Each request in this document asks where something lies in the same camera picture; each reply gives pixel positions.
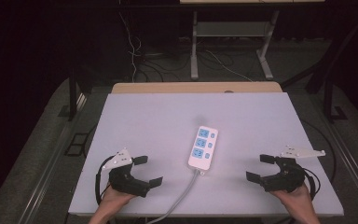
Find black stand leg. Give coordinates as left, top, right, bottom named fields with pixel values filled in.
left=322, top=59, right=350, bottom=123
left=67, top=63, right=92, bottom=121

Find white power strip blue sockets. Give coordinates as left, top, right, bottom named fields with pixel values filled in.
left=187, top=125, right=219, bottom=172

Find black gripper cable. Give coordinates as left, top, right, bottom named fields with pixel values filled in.
left=302, top=167, right=322, bottom=201
left=94, top=155, right=117, bottom=206

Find white floor cable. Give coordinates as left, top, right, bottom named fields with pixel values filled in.
left=204, top=49, right=255, bottom=83

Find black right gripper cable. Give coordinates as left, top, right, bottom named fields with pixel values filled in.
left=302, top=167, right=322, bottom=201

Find aluminium floor rail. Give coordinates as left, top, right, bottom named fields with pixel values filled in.
left=322, top=119, right=358, bottom=216
left=18, top=92, right=89, bottom=224

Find grey metal stand frame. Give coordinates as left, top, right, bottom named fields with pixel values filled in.
left=190, top=9, right=280, bottom=81

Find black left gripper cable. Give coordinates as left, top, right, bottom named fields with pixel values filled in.
left=94, top=155, right=117, bottom=206

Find person's right hand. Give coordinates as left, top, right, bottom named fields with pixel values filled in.
left=269, top=184, right=313, bottom=217

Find black floor cable loop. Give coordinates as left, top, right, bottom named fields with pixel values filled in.
left=301, top=119, right=337, bottom=185

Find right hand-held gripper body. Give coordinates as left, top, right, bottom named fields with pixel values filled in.
left=260, top=145, right=326, bottom=193

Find grey power strip cable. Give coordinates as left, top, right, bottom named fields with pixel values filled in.
left=145, top=169, right=201, bottom=224

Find person's left hand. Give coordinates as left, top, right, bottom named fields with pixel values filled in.
left=99, top=186, right=137, bottom=217

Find white hanging cable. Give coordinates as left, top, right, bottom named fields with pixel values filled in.
left=118, top=0, right=143, bottom=84

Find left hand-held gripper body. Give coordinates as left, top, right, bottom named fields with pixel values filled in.
left=102, top=147, right=152, bottom=199

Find black rectangular floor frame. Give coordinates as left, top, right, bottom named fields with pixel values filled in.
left=63, top=133, right=90, bottom=158

